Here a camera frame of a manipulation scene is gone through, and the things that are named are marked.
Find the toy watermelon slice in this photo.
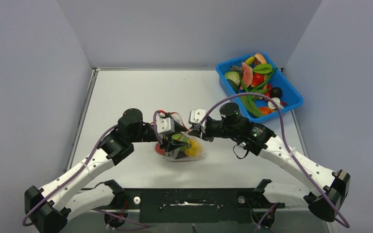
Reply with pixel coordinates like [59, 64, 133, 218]
[240, 62, 253, 90]

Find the black toy plum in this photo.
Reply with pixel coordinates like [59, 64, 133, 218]
[270, 87, 283, 98]

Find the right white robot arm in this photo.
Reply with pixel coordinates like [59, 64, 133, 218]
[189, 102, 351, 222]

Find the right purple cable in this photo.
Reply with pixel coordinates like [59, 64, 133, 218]
[195, 92, 351, 229]

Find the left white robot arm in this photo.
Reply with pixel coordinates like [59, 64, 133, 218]
[22, 108, 188, 233]

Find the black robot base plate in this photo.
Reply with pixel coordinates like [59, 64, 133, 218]
[106, 188, 272, 223]

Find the yellow toy bell pepper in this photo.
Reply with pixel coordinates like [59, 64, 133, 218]
[184, 138, 203, 158]

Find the clear zip top bag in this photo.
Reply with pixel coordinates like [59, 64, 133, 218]
[151, 110, 204, 162]

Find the white toy mushroom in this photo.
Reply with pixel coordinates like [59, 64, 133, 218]
[267, 97, 285, 110]

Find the red toy strawberry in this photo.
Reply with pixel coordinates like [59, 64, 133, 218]
[251, 73, 264, 88]

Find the toy peach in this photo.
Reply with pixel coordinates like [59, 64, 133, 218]
[154, 143, 166, 156]

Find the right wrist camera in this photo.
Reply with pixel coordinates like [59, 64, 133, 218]
[188, 109, 206, 125]

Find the green toy lettuce ball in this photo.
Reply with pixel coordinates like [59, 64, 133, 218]
[171, 133, 189, 143]

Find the blue plastic bin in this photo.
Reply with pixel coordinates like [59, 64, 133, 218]
[216, 54, 303, 123]

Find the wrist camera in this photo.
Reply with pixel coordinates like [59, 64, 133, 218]
[156, 116, 175, 135]
[188, 109, 206, 125]

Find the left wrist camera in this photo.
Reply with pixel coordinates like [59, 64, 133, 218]
[156, 116, 175, 135]

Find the green toy leaf vegetable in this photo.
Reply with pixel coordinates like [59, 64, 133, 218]
[253, 64, 273, 75]

